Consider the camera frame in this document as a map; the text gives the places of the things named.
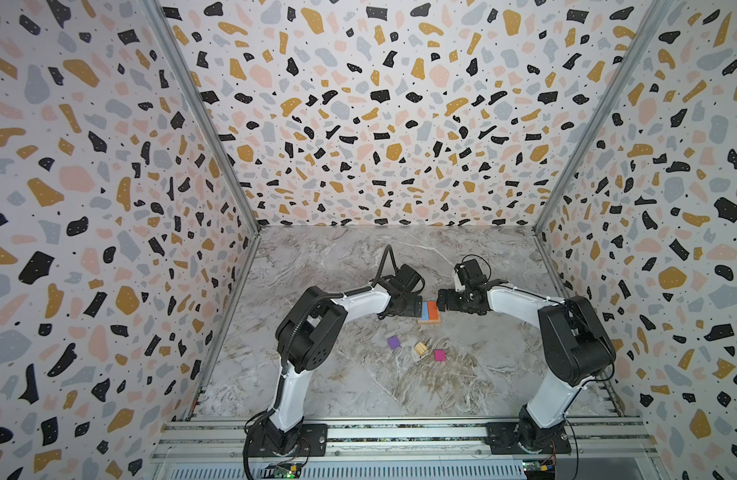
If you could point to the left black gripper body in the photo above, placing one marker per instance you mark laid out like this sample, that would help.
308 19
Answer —
410 308

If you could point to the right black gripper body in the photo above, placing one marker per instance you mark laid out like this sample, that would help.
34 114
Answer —
456 300

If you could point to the light blue block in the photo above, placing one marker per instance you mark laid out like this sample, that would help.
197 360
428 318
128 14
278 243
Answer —
425 312

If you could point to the orange-red block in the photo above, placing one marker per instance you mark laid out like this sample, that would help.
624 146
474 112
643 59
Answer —
434 312

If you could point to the natural wood block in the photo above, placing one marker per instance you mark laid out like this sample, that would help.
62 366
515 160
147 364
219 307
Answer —
430 321

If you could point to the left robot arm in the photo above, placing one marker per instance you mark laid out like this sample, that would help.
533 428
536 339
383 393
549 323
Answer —
307 336

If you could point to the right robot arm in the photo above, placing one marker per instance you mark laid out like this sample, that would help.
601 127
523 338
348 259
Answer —
576 346

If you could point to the purple cube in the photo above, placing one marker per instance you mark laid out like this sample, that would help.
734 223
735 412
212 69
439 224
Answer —
394 343

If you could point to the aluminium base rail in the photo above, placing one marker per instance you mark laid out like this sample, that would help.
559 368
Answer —
411 448

